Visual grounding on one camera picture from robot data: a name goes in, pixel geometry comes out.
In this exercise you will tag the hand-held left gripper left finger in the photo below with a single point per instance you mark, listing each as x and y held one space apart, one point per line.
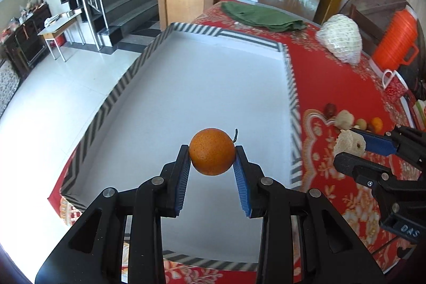
183 184

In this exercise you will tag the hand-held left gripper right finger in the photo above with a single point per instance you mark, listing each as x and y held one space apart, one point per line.
241 191

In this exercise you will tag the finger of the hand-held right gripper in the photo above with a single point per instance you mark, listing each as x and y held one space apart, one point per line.
376 142
362 171

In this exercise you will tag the small orange with green stem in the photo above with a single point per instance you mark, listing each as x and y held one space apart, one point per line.
377 124

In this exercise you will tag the small yellow round fruit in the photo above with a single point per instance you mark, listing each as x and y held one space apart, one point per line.
360 123

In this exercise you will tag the beige foam cylinder piece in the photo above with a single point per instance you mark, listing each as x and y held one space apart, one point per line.
349 144

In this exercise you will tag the beige foam net ball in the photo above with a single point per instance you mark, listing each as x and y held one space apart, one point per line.
344 120

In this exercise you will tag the large orange with dark stem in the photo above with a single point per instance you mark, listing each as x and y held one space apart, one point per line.
212 151

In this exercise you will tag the white box with striped rim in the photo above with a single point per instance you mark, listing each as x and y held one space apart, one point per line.
199 77

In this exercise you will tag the green white carton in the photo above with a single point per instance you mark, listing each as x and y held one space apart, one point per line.
421 114

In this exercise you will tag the red date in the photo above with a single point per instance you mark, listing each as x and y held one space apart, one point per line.
330 110

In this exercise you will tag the red patterned mug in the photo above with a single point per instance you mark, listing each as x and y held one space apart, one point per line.
396 89

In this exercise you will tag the red floral tablecloth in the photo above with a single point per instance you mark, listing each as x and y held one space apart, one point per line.
332 87

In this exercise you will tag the orange thermos jug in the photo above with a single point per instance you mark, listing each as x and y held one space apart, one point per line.
396 34

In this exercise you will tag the bag of white foam nets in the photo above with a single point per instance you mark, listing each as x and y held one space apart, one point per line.
341 37

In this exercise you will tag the round wooden tabletop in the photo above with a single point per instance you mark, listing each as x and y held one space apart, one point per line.
376 1

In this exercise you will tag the green cloth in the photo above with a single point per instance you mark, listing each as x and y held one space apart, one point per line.
263 16

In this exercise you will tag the small white desk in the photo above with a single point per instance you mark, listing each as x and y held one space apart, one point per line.
60 25

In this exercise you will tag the dark wooden sideboard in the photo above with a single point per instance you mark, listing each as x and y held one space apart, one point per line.
23 37

